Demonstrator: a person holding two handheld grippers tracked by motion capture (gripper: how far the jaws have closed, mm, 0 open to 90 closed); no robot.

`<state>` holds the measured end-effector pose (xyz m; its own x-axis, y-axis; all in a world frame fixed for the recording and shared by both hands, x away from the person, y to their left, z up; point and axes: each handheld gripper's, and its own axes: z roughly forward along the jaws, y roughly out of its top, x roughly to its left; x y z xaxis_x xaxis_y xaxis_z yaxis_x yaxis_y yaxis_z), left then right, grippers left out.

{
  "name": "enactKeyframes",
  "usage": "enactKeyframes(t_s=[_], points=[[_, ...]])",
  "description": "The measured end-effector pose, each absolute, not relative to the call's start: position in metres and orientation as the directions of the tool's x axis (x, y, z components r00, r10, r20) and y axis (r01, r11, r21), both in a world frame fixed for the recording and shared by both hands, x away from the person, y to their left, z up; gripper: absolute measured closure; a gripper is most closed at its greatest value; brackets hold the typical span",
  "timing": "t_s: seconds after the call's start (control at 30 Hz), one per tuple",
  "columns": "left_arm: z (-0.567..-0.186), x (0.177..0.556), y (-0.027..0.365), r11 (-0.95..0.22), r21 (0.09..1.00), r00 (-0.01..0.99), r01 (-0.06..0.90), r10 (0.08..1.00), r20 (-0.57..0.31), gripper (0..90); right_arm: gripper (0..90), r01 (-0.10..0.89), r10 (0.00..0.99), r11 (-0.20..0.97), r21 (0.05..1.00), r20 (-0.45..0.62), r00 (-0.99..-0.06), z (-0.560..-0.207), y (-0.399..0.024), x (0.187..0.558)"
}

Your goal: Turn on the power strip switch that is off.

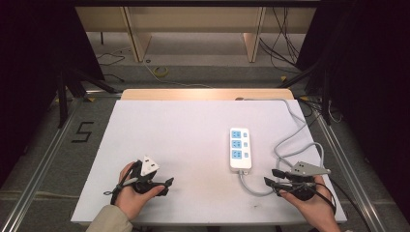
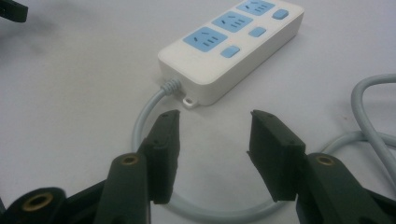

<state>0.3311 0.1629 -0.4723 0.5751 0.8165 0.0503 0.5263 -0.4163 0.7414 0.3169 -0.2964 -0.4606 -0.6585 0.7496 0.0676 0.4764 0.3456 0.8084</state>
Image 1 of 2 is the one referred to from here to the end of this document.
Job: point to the person's left hand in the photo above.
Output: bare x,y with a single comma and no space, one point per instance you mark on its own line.
127,196

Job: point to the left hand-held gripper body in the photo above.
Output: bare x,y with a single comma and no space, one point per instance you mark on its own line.
149,167

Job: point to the white foam board mat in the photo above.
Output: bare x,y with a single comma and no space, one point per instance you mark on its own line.
180,145

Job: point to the person's right hand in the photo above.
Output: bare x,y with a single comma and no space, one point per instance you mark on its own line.
317,209

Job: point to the black curtain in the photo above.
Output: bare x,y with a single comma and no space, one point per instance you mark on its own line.
370,80
32,64

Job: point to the yellow tape roll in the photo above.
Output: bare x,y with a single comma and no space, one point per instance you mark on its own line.
160,71

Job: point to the light wooden shelf unit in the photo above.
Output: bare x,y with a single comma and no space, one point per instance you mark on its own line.
193,19

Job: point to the white power strip blue sockets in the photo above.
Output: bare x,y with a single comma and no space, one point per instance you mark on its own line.
240,161

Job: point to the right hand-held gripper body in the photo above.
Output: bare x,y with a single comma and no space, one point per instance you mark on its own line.
306,187

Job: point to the aluminium floor rail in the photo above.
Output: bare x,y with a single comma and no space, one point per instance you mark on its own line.
38,167
348,167

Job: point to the black metal stand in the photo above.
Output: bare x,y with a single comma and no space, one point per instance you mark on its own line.
69,87
324,93

